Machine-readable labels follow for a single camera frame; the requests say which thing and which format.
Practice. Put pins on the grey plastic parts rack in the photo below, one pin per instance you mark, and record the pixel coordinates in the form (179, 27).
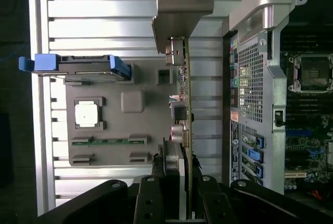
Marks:
(114, 130)

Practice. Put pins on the white expansion slot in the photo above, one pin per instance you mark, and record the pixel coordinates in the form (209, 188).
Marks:
(295, 175)

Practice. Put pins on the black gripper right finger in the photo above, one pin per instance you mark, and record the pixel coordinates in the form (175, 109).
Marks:
(213, 200)

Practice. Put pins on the hard disk in blue caddy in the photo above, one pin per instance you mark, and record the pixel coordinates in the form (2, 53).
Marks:
(83, 65)

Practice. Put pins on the CPU socket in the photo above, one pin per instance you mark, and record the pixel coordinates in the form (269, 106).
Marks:
(314, 74)

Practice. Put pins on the green RAM stick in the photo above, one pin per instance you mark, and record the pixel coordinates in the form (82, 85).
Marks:
(114, 141)

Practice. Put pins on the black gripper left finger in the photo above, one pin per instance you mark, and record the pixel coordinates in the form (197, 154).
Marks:
(151, 200)

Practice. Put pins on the green motherboard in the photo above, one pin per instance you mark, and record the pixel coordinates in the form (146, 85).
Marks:
(307, 130)

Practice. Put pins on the silver CPU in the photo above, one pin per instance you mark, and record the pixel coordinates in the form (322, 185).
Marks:
(87, 115)

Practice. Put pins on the open dark PC case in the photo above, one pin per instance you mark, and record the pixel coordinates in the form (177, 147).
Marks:
(255, 91)

